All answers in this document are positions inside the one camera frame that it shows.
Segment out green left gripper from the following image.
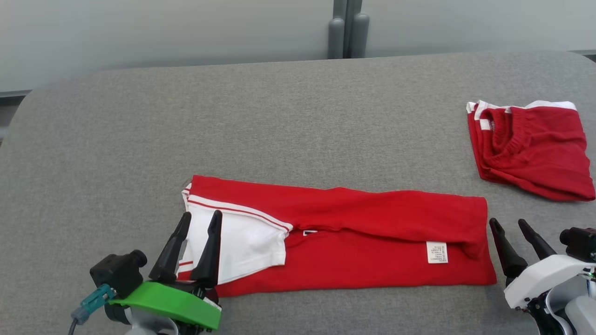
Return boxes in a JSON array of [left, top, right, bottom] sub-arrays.
[[108, 210, 223, 332]]

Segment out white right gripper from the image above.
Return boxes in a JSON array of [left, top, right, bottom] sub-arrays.
[[489, 217, 596, 310]]

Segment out red shorts with white stripe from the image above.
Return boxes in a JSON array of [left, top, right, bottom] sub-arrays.
[[467, 100, 596, 202]]

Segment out red and white basketball jersey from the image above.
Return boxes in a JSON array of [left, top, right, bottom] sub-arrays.
[[178, 174, 498, 298]]

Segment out grey fabric sofa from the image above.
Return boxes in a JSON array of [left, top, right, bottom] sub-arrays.
[[0, 50, 596, 335]]

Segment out black left cable teal connector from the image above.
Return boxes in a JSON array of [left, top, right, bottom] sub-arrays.
[[69, 284, 117, 335]]

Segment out grey wall frame post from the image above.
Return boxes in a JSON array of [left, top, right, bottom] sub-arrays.
[[327, 0, 371, 60]]

